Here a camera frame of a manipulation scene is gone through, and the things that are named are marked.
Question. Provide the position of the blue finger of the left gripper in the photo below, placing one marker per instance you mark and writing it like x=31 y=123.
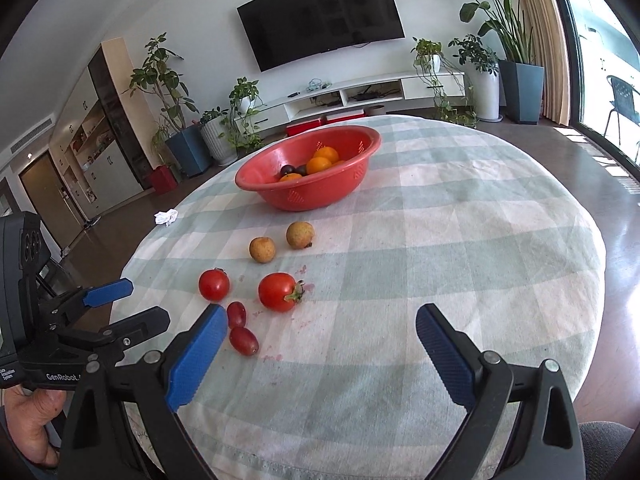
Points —
x=107 y=293
x=119 y=336

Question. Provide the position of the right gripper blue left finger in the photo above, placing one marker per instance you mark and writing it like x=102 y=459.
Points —
x=191 y=353

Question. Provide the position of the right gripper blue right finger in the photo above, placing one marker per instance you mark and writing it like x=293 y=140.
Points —
x=444 y=347

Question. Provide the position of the red grape tomato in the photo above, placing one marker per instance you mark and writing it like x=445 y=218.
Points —
x=236 y=314
x=243 y=341

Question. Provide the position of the small red tomato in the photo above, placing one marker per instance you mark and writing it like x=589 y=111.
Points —
x=214 y=284

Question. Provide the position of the large red tomato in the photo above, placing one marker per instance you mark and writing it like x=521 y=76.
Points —
x=280 y=292

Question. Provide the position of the orange tangerine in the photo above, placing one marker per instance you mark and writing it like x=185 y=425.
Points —
x=315 y=165
x=328 y=153

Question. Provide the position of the person's left hand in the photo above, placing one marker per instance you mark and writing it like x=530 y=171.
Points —
x=27 y=415

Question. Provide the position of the crumpled white tissue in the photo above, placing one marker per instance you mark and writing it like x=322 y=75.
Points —
x=165 y=218

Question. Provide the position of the small red bin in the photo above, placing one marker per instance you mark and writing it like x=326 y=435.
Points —
x=162 y=180

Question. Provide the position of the checkered green white tablecloth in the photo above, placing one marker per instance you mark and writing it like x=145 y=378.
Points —
x=341 y=387

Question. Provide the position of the brown longan fruit left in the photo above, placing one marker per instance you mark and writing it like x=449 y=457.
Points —
x=262 y=249

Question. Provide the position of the brown longan fruit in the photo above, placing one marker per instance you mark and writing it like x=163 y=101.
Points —
x=262 y=249
x=300 y=235

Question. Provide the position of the brown longan fruit right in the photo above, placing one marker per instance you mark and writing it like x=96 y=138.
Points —
x=300 y=235

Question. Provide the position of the plant in white ribbed pot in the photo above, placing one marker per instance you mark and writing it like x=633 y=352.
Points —
x=215 y=135

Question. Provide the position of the pothos plant on console left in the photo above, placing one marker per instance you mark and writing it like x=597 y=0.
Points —
x=239 y=128

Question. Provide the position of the dark plum in bowl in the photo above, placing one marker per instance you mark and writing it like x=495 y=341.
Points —
x=287 y=169

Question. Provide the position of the orange tangerine bowl front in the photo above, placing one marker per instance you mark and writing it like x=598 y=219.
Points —
x=290 y=177

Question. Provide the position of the tall plant blue pot left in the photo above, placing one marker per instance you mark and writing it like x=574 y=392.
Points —
x=168 y=134

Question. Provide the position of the tall plant blue pot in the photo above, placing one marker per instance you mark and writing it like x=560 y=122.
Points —
x=510 y=40
x=168 y=134

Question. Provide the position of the red plastic colander bowl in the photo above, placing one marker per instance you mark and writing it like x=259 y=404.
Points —
x=261 y=173

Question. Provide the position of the orange tangerine in bowl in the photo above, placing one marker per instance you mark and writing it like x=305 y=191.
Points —
x=328 y=153

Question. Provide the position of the red storage box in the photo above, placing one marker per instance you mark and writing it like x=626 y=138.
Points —
x=300 y=127

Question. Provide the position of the trailing pothos on console right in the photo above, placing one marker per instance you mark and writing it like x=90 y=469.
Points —
x=429 y=59

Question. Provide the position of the white tv console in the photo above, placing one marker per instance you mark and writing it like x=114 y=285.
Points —
x=398 y=91

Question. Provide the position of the tall plant blue pot right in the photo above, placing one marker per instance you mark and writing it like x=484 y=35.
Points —
x=510 y=40

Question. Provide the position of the plant in white pot right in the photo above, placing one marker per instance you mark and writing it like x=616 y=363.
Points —
x=482 y=69

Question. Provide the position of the balcony chair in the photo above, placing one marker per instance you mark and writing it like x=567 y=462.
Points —
x=623 y=104

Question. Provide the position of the beige curtain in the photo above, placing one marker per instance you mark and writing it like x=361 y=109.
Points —
x=550 y=50

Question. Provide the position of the wooden cabinet wall unit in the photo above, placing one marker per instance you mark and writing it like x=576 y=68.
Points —
x=102 y=143

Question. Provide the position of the wall mounted black television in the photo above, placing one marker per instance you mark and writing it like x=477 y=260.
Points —
x=284 y=31

